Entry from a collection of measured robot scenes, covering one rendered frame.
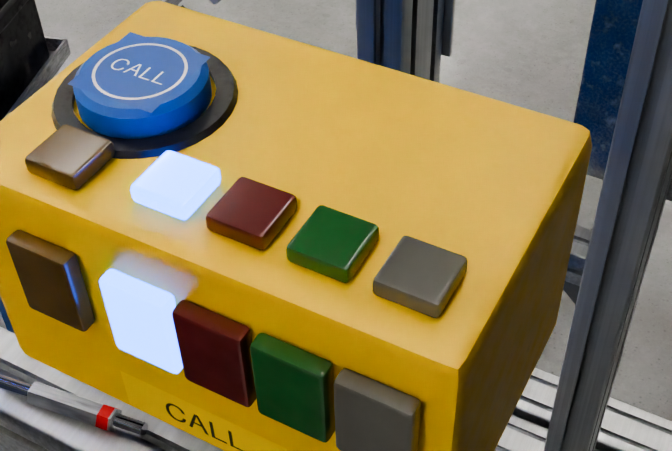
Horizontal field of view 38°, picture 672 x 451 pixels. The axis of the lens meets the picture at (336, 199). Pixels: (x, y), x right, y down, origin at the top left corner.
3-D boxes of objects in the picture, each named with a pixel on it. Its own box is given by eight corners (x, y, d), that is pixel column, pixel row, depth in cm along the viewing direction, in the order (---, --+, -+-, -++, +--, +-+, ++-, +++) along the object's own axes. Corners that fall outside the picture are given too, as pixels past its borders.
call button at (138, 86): (238, 94, 31) (233, 48, 29) (163, 170, 28) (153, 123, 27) (135, 60, 32) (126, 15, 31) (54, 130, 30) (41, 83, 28)
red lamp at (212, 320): (261, 395, 27) (252, 325, 25) (250, 411, 27) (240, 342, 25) (195, 365, 28) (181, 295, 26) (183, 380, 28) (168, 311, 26)
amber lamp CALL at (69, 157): (118, 155, 28) (114, 139, 27) (77, 194, 27) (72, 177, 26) (68, 136, 28) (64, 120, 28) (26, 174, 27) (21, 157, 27)
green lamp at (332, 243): (381, 240, 25) (381, 223, 25) (348, 287, 24) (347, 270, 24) (319, 217, 26) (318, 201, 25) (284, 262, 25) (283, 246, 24)
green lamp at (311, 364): (338, 429, 26) (335, 360, 24) (327, 446, 26) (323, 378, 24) (267, 397, 27) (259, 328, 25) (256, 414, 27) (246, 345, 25)
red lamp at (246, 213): (299, 210, 26) (298, 194, 26) (264, 254, 25) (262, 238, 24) (242, 189, 27) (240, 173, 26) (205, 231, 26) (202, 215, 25)
